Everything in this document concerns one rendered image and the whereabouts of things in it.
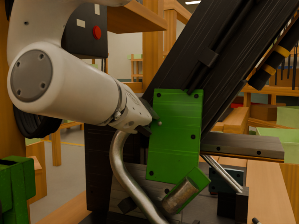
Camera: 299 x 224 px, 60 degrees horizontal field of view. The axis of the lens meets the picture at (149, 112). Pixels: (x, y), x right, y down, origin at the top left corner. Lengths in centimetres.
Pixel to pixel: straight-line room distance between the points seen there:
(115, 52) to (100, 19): 1049
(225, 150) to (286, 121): 281
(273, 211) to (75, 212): 60
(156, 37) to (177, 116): 87
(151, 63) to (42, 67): 113
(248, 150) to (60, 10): 51
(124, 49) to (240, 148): 1042
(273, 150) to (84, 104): 47
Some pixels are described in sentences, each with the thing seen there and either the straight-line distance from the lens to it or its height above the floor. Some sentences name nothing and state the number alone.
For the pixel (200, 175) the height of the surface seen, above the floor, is 110.
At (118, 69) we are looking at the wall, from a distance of 1109.
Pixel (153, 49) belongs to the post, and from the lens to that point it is 141.
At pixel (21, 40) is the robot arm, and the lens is 39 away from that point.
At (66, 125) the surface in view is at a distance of 614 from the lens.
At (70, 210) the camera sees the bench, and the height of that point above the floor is 88.
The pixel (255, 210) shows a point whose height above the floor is 90.
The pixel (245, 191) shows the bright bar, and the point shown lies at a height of 101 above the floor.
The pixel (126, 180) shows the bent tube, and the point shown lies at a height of 108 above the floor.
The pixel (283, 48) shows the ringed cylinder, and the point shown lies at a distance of 76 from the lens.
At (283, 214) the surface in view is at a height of 90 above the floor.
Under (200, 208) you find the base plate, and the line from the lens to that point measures 86.
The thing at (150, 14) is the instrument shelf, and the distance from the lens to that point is 99.
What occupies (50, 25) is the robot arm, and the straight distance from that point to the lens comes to 40.
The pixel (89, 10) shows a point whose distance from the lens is 68.
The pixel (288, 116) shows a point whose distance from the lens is 344.
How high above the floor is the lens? 130
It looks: 8 degrees down
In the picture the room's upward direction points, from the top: straight up
